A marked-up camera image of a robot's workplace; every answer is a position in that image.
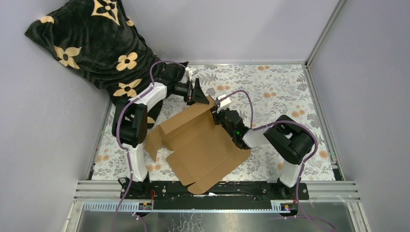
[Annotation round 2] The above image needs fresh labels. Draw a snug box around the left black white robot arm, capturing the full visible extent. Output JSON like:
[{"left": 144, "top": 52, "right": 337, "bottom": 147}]
[{"left": 112, "top": 61, "right": 209, "bottom": 199}]

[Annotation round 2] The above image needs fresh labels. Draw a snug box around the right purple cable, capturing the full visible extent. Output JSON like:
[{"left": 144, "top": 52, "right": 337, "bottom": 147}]
[{"left": 215, "top": 89, "right": 337, "bottom": 232}]

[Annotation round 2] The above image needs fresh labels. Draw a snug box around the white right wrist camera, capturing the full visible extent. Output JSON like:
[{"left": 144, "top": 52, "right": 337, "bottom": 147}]
[{"left": 215, "top": 94, "right": 232, "bottom": 112}]

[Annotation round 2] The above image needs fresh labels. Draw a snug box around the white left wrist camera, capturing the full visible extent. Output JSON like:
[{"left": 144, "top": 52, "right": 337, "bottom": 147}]
[{"left": 184, "top": 67, "right": 199, "bottom": 81}]

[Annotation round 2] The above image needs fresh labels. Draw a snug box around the brown cardboard box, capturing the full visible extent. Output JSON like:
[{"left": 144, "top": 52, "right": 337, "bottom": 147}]
[{"left": 144, "top": 96, "right": 251, "bottom": 194}]

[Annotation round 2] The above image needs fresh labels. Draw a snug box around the purple cable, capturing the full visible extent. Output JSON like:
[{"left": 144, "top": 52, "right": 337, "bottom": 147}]
[
  {"left": 215, "top": 89, "right": 337, "bottom": 232},
  {"left": 111, "top": 60, "right": 189, "bottom": 232}
]

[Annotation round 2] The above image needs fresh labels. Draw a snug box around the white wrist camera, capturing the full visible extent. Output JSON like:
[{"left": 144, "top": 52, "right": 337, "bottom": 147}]
[
  {"left": 215, "top": 94, "right": 232, "bottom": 112},
  {"left": 184, "top": 67, "right": 199, "bottom": 81}
]

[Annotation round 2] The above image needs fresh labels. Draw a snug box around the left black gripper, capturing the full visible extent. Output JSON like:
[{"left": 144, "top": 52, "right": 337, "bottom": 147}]
[{"left": 171, "top": 78, "right": 208, "bottom": 107}]

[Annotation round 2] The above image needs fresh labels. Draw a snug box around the aluminium frame rail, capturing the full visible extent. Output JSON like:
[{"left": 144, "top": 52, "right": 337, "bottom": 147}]
[{"left": 64, "top": 180, "right": 370, "bottom": 232}]

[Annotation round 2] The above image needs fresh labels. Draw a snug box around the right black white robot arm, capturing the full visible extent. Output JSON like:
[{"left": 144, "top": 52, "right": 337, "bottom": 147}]
[{"left": 211, "top": 107, "right": 318, "bottom": 199}]

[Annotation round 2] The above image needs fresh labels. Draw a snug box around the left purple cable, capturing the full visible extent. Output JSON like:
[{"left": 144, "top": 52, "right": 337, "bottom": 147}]
[{"left": 111, "top": 60, "right": 189, "bottom": 232}]

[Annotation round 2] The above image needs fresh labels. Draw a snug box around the black floral plush blanket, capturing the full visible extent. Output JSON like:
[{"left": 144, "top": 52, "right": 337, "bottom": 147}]
[{"left": 24, "top": 0, "right": 190, "bottom": 130}]

